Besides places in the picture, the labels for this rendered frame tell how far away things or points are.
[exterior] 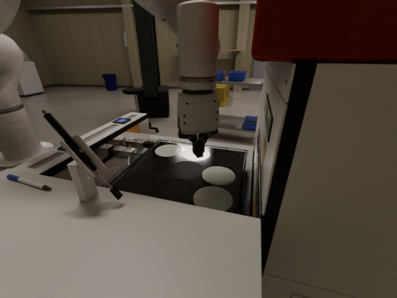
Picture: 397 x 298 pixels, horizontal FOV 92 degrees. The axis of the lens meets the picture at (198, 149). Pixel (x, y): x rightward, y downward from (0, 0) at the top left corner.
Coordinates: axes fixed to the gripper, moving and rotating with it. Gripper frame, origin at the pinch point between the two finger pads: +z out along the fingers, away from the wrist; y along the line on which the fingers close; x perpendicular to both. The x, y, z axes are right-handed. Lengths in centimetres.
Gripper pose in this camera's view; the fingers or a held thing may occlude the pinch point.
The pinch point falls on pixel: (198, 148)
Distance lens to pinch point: 51.3
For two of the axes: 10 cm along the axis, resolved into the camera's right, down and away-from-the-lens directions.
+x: 3.3, 4.2, -8.4
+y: -9.4, 1.5, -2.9
